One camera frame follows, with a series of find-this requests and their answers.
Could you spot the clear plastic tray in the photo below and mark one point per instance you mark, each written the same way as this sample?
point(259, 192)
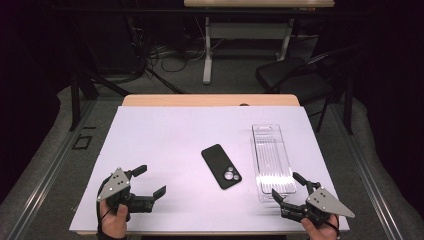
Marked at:
point(270, 156)

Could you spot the black metal stand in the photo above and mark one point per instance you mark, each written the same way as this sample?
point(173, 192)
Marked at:
point(75, 100)

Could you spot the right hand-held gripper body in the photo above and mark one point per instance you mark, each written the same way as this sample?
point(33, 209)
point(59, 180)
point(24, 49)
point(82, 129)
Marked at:
point(323, 201)

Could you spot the white-legged desk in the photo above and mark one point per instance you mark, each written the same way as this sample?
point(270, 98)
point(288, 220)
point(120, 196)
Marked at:
point(207, 50)

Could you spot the black chair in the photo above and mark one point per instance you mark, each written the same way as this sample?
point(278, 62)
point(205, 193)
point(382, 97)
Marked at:
point(286, 76)

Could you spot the white board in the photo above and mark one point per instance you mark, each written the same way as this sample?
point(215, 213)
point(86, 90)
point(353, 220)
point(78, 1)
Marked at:
point(160, 140)

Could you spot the person's left hand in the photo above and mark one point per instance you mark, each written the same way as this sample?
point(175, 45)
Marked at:
point(113, 221)

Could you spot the metal floor rail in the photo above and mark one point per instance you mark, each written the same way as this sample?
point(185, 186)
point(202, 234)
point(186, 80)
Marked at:
point(46, 173)
point(366, 173)

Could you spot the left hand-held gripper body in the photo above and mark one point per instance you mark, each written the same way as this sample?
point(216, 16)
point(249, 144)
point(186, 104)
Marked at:
point(113, 188)

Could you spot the person's right hand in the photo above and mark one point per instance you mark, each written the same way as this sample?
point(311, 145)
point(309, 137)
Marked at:
point(321, 233)

